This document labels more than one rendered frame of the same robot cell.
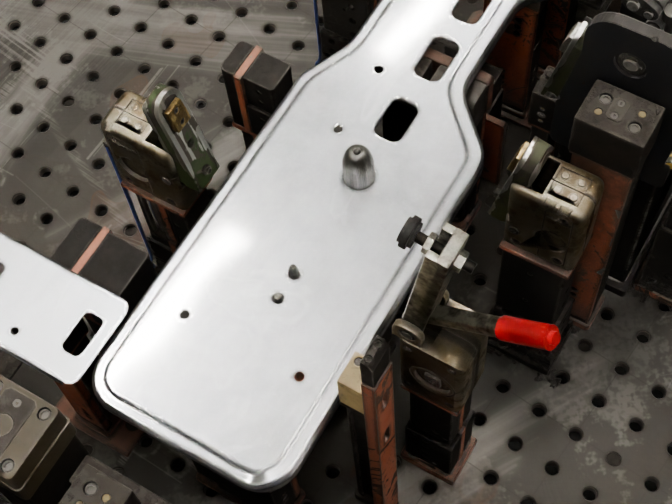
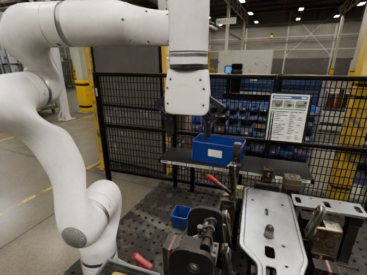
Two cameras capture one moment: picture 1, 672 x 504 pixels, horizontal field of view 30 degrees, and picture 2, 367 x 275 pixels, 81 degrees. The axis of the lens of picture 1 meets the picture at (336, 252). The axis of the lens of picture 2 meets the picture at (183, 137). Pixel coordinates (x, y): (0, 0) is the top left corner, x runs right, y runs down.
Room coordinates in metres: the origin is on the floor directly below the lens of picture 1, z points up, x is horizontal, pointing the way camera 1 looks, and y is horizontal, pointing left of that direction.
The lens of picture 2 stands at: (1.15, -0.55, 1.61)
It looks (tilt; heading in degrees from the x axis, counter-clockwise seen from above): 19 degrees down; 161
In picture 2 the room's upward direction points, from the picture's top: straight up
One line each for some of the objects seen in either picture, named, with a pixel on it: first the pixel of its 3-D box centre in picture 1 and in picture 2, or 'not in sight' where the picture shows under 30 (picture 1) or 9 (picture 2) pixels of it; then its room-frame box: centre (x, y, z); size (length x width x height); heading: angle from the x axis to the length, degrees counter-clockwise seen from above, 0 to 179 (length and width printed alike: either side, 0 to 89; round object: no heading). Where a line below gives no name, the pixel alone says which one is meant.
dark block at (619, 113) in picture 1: (591, 220); not in sight; (0.61, -0.27, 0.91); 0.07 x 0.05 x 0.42; 53
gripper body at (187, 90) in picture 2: not in sight; (188, 88); (0.68, -0.37, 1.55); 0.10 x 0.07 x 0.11; 53
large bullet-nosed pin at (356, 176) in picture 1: (358, 167); (268, 231); (0.64, -0.03, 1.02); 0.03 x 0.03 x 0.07
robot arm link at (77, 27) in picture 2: not in sight; (140, 25); (0.60, -0.46, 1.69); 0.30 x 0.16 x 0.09; 64
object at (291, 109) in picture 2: not in sight; (286, 118); (0.16, 0.45, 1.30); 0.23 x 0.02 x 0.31; 53
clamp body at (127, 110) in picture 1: (175, 203); (319, 261); (0.71, 0.17, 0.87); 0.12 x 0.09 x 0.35; 53
